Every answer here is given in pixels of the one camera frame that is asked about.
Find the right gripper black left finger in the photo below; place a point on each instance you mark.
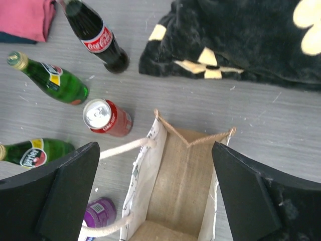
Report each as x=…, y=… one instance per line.
x=49, y=202

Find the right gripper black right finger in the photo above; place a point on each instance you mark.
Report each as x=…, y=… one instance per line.
x=263, y=203

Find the burlap canvas cat-print bag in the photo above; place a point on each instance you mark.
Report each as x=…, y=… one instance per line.
x=173, y=188

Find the glass cola bottle red cap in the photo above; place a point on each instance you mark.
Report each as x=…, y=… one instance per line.
x=95, y=35

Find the purple soda can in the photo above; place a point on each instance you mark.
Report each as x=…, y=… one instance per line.
x=100, y=213

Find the green bottle near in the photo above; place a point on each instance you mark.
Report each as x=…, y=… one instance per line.
x=35, y=152

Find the green bottle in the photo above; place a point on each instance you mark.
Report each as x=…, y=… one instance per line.
x=54, y=81
x=35, y=152

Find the red cola can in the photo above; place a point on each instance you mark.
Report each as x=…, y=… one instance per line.
x=105, y=117

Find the green bottle far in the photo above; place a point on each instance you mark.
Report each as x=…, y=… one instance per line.
x=54, y=81

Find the black floral fleece blanket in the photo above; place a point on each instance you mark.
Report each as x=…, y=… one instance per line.
x=268, y=42

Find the dark teal folded cloth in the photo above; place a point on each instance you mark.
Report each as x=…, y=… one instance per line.
x=8, y=38

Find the pink folded cloth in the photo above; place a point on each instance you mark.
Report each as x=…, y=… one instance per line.
x=28, y=19

